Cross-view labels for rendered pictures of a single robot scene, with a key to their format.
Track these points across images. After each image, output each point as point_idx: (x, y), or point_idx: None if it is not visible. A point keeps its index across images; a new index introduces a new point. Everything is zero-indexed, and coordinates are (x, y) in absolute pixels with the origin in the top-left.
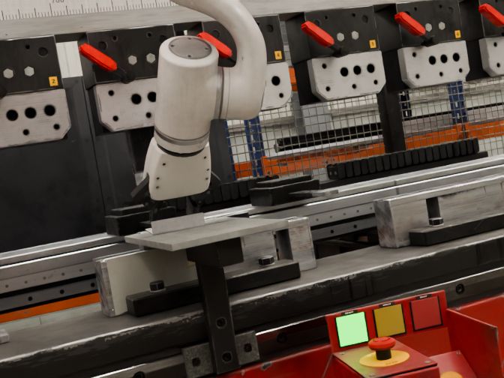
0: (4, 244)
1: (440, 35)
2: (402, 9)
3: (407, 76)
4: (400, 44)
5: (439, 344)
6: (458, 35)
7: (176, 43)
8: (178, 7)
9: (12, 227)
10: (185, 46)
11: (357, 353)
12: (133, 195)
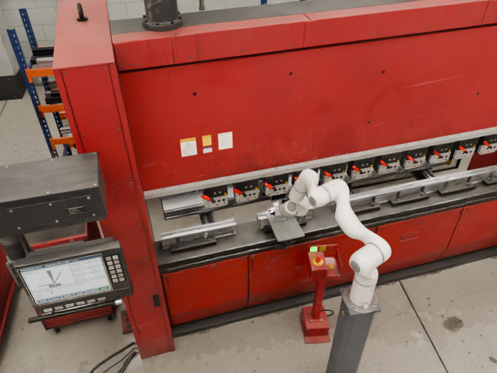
0: None
1: (365, 166)
2: (356, 161)
3: (351, 177)
4: (352, 169)
5: (336, 241)
6: (371, 166)
7: (288, 205)
8: (291, 169)
9: None
10: (291, 206)
11: (313, 255)
12: (270, 214)
